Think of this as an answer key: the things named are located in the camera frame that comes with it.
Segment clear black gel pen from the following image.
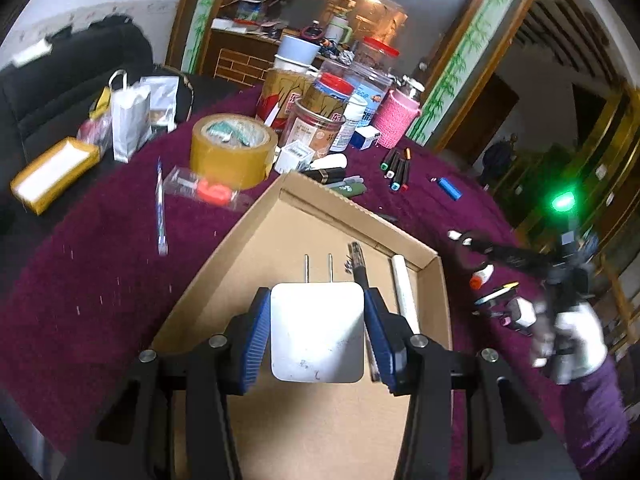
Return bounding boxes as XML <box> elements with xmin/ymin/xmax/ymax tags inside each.
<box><xmin>348</xmin><ymin>241</ymin><xmax>381</xmax><ymax>383</ymax></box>

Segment clear packet with red item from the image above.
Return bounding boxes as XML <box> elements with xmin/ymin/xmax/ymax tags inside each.
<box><xmin>162</xmin><ymin>166</ymin><xmax>253</xmax><ymax>210</ymax></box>

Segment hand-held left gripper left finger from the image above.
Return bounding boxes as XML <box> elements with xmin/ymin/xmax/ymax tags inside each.
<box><xmin>57</xmin><ymin>287</ymin><xmax>272</xmax><ymax>480</ymax></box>

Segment small white barcode box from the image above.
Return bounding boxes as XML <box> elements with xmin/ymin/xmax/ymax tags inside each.
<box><xmin>274</xmin><ymin>141</ymin><xmax>313</xmax><ymax>175</ymax></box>

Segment open cardboard carton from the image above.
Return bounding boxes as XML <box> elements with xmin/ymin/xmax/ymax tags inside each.
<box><xmin>220</xmin><ymin>0</ymin><xmax>291</xmax><ymax>23</ymax></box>

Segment pink knitted bottle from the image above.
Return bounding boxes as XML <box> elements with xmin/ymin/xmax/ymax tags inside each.
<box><xmin>372</xmin><ymin>75</ymin><xmax>426</xmax><ymax>148</ymax></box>

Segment black marker pink ends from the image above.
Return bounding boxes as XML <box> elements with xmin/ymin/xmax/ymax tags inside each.
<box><xmin>472</xmin><ymin>307</ymin><xmax>516</xmax><ymax>328</ymax></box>

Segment blue ballpoint pen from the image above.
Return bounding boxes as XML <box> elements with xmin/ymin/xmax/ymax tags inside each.
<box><xmin>156</xmin><ymin>157</ymin><xmax>169</xmax><ymax>257</ymax></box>

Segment white wall charger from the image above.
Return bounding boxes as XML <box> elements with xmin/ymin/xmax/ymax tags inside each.
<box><xmin>270</xmin><ymin>254</ymin><xmax>365</xmax><ymax>385</ymax></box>

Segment stacked white cups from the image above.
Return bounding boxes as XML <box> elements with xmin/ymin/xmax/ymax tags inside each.
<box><xmin>272</xmin><ymin>35</ymin><xmax>321</xmax><ymax>73</ymax></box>

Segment white plastic jar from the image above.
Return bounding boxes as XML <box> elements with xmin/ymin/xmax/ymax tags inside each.
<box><xmin>340</xmin><ymin>95</ymin><xmax>371</xmax><ymax>153</ymax></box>

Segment shallow cardboard box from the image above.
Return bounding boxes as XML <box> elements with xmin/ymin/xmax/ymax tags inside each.
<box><xmin>150</xmin><ymin>170</ymin><xmax>453</xmax><ymax>480</ymax></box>

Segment yellow cardboard box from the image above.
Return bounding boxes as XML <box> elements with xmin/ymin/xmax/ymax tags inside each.
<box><xmin>10</xmin><ymin>137</ymin><xmax>101</xmax><ymax>216</ymax></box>

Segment long white tube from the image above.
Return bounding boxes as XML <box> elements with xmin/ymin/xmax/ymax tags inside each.
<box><xmin>390</xmin><ymin>255</ymin><xmax>421</xmax><ymax>336</ymax></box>

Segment white foil pouch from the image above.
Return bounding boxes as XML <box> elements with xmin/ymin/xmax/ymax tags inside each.
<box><xmin>140</xmin><ymin>76</ymin><xmax>180</xmax><ymax>128</ymax></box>

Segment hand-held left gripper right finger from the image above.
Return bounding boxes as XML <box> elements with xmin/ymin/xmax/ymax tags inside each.
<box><xmin>364</xmin><ymin>287</ymin><xmax>581</xmax><ymax>480</ymax></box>

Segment white paper tag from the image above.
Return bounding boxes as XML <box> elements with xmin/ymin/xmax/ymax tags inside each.
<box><xmin>12</xmin><ymin>40</ymin><xmax>53</xmax><ymax>68</ymax></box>

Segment yellow pen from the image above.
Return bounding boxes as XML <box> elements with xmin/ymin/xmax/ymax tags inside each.
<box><xmin>472</xmin><ymin>282</ymin><xmax>521</xmax><ymax>307</ymax></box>

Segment white bottle orange cap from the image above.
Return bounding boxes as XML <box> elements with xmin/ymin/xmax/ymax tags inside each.
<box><xmin>470</xmin><ymin>266</ymin><xmax>497</xmax><ymax>291</ymax></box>

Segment brown bamboo-print canister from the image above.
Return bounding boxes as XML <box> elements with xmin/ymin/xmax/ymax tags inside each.
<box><xmin>255</xmin><ymin>67</ymin><xmax>306</xmax><ymax>133</ymax></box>

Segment small jar red lid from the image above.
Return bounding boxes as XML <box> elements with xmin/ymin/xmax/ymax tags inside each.
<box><xmin>305</xmin><ymin>72</ymin><xmax>353</xmax><ymax>116</ymax></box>

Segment green white mug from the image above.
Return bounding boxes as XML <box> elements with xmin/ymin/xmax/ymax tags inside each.
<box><xmin>327</xmin><ymin>12</ymin><xmax>353</xmax><ymax>43</ymax></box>

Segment blue lighter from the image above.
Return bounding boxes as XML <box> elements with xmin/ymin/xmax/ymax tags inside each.
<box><xmin>431</xmin><ymin>176</ymin><xmax>462</xmax><ymax>202</ymax></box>

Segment person's right forearm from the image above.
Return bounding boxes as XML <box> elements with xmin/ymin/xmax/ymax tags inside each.
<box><xmin>565</xmin><ymin>355</ymin><xmax>631</xmax><ymax>471</ymax></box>

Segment large jar blue label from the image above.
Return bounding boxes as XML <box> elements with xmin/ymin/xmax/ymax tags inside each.
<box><xmin>345</xmin><ymin>37</ymin><xmax>401</xmax><ymax>126</ymax></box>

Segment wooden cabinet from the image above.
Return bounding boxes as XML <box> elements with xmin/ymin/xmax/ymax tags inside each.
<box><xmin>207</xmin><ymin>27</ymin><xmax>321</xmax><ymax>96</ymax></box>

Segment white paper bag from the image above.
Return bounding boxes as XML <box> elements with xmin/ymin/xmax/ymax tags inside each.
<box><xmin>109</xmin><ymin>70</ymin><xmax>153</xmax><ymax>163</ymax></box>

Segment maroon tablecloth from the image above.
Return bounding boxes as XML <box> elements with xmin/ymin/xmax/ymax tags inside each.
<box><xmin>0</xmin><ymin>77</ymin><xmax>631</xmax><ymax>480</ymax></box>

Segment person's right hand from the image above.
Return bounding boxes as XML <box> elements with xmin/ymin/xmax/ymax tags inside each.
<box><xmin>555</xmin><ymin>305</ymin><xmax>608</xmax><ymax>383</ymax></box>

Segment brown packing tape roll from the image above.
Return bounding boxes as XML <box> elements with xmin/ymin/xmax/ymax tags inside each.
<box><xmin>190</xmin><ymin>114</ymin><xmax>278</xmax><ymax>191</ymax></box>

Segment clear plastic bag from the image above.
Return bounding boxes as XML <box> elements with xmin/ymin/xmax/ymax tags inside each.
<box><xmin>77</xmin><ymin>87</ymin><xmax>113</xmax><ymax>153</ymax></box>

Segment black lipstick tube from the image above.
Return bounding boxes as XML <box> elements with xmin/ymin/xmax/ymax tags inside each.
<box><xmin>300</xmin><ymin>167</ymin><xmax>346</xmax><ymax>184</ymax></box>

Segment short white cylinder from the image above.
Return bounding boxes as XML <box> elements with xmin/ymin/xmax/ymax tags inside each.
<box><xmin>310</xmin><ymin>154</ymin><xmax>348</xmax><ymax>171</ymax></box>

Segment bamboo-painted door frame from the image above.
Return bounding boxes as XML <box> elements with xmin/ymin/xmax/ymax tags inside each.
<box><xmin>167</xmin><ymin>0</ymin><xmax>236</xmax><ymax>76</ymax></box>
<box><xmin>405</xmin><ymin>0</ymin><xmax>546</xmax><ymax>151</ymax></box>

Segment clear jar tan label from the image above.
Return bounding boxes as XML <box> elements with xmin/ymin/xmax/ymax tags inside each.
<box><xmin>282</xmin><ymin>97</ymin><xmax>346</xmax><ymax>161</ymax></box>

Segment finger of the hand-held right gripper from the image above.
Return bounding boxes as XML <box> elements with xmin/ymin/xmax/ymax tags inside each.
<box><xmin>502</xmin><ymin>297</ymin><xmax>543</xmax><ymax>336</ymax></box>
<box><xmin>457</xmin><ymin>230</ymin><xmax>553</xmax><ymax>271</ymax></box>

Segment small white blue box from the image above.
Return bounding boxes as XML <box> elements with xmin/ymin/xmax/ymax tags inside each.
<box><xmin>350</xmin><ymin>125</ymin><xmax>383</xmax><ymax>151</ymax></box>

